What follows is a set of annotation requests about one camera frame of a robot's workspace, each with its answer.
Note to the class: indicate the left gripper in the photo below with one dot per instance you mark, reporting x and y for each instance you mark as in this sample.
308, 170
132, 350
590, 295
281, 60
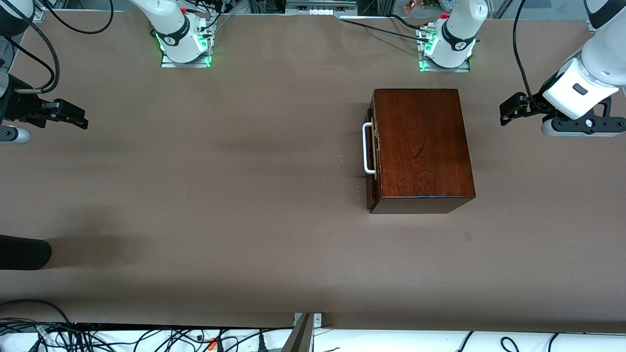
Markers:
534, 106

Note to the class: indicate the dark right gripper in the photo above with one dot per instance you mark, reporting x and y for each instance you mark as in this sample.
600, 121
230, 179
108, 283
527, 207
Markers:
18, 106

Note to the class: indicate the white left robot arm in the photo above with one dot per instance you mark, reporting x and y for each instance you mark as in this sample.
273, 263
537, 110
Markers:
459, 29

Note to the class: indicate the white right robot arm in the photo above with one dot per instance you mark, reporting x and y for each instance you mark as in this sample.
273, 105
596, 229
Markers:
171, 24

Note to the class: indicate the dark brown wooden cabinet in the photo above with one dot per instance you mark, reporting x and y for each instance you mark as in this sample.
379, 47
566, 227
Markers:
420, 146

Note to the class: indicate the black cylinder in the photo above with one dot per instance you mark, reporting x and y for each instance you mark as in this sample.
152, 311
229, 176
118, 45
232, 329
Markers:
24, 252

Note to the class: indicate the grey power strip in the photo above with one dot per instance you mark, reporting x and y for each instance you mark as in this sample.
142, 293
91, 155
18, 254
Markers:
320, 10

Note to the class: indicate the dark diagonal beam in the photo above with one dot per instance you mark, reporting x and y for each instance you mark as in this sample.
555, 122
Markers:
298, 340

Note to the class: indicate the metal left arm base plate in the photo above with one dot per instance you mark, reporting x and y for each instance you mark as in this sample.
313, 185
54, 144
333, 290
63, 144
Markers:
445, 70

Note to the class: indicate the aluminium frame corner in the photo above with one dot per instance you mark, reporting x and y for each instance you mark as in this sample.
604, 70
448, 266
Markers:
592, 27
40, 14

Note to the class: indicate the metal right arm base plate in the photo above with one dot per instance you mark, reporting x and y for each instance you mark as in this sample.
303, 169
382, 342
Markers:
186, 64

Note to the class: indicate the silver metal bracket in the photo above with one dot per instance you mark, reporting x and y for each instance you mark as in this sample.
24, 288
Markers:
318, 320

